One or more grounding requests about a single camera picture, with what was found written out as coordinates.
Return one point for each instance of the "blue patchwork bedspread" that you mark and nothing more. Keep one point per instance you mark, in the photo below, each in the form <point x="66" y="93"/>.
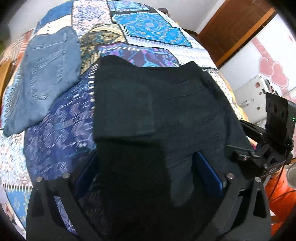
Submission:
<point x="138" y="33"/>

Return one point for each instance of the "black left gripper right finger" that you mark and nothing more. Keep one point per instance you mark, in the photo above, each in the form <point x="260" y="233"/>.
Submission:
<point x="244" y="211"/>

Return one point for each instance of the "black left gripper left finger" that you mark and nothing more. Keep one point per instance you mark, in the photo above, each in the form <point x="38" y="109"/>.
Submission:
<point x="54" y="211"/>

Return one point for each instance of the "orange sleeve right forearm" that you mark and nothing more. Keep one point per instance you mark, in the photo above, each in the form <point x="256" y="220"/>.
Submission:
<point x="282" y="201"/>

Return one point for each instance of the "white pink heart cabinet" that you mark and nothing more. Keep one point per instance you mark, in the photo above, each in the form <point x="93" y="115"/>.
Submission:
<point x="265" y="64"/>

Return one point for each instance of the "wooden lap desk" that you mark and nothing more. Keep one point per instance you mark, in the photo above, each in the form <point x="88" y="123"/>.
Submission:
<point x="5" y="73"/>

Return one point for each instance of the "wooden door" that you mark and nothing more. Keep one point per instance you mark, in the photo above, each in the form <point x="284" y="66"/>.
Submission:
<point x="229" y="25"/>

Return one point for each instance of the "black pants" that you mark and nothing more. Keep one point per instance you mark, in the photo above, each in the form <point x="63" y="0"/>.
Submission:
<point x="148" y="123"/>

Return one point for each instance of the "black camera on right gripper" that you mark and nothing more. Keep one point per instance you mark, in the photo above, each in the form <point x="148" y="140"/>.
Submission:
<point x="279" y="118"/>

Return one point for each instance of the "blue folded jeans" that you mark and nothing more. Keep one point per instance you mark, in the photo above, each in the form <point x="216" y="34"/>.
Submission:
<point x="50" y="67"/>

